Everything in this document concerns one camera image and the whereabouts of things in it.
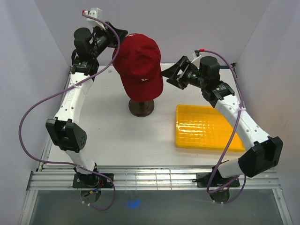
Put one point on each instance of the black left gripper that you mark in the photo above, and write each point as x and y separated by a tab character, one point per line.
109	33

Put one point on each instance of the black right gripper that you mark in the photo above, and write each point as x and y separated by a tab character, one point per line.
184	64

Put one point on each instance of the red baseball cap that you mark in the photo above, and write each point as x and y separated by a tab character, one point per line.
138	64

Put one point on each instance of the black cap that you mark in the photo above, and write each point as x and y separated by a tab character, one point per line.
142	98

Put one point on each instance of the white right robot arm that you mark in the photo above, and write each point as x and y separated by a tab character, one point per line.
262	151

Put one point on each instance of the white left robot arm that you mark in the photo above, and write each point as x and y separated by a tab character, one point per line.
64	129

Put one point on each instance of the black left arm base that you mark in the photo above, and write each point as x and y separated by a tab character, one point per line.
90	181

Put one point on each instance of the yellow plastic tray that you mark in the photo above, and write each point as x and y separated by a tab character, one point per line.
201	127

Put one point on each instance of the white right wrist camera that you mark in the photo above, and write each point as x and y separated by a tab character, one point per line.
197	56

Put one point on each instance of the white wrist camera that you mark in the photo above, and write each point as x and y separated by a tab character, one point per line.
197	56
95	13

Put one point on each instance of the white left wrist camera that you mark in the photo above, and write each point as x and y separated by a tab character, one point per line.
95	13

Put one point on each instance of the aluminium front rail frame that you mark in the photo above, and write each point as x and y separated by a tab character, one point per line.
153	177

